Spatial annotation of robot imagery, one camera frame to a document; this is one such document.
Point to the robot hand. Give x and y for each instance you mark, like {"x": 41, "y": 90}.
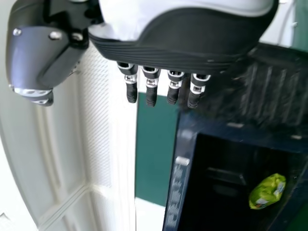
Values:
{"x": 183, "y": 38}

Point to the black oven with glass door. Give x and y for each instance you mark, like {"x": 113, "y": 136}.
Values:
{"x": 216, "y": 192}

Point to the yellow-green biscuit packet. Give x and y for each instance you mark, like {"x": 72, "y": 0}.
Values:
{"x": 268, "y": 191}

